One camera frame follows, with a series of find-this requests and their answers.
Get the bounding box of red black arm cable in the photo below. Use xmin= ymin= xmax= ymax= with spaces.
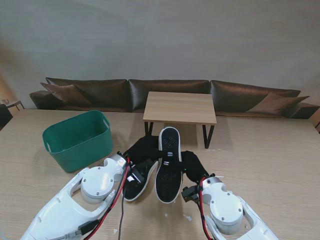
xmin=62 ymin=157 xmax=132 ymax=240
xmin=197 ymin=181 xmax=216 ymax=240

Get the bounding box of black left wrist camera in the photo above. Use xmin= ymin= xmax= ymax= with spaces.
xmin=126 ymin=169 xmax=146 ymax=186

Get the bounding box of small background side table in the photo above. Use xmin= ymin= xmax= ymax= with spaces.
xmin=0 ymin=99 xmax=26 ymax=112

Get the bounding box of green plastic basket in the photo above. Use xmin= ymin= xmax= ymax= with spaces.
xmin=41 ymin=110 xmax=114 ymax=174

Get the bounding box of small wooden black-legged table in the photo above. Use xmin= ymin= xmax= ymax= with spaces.
xmin=143 ymin=91 xmax=218 ymax=150

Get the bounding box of dark brown leather sofa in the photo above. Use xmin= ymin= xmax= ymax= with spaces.
xmin=28 ymin=76 xmax=320 ymax=120

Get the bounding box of yellow canvas sneaker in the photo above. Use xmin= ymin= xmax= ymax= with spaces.
xmin=123 ymin=159 xmax=159 ymax=202
xmin=154 ymin=126 xmax=182 ymax=204

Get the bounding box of red black right arm cable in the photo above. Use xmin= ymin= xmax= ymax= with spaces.
xmin=197 ymin=181 xmax=216 ymax=240

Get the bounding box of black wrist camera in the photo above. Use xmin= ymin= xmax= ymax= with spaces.
xmin=181 ymin=186 xmax=201 ymax=203
xmin=126 ymin=169 xmax=146 ymax=186

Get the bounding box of light wooden furniture piece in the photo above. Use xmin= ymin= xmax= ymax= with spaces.
xmin=308 ymin=109 xmax=320 ymax=133

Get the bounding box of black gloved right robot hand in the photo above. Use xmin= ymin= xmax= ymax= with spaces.
xmin=179 ymin=150 xmax=210 ymax=185

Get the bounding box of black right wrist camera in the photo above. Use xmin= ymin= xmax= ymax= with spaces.
xmin=181 ymin=186 xmax=201 ymax=203

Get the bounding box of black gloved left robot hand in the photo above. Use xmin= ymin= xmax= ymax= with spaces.
xmin=122 ymin=136 xmax=166 ymax=167

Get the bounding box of red black left arm cable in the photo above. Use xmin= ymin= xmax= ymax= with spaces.
xmin=62 ymin=157 xmax=132 ymax=240

